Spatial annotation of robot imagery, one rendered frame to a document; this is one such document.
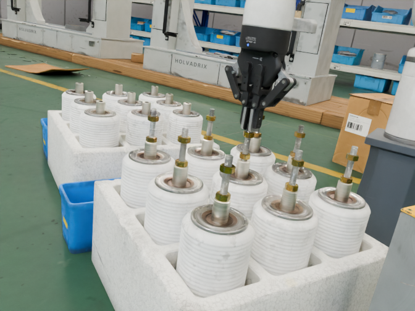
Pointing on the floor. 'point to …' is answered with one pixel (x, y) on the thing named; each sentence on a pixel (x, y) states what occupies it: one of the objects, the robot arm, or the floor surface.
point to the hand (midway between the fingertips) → (251, 118)
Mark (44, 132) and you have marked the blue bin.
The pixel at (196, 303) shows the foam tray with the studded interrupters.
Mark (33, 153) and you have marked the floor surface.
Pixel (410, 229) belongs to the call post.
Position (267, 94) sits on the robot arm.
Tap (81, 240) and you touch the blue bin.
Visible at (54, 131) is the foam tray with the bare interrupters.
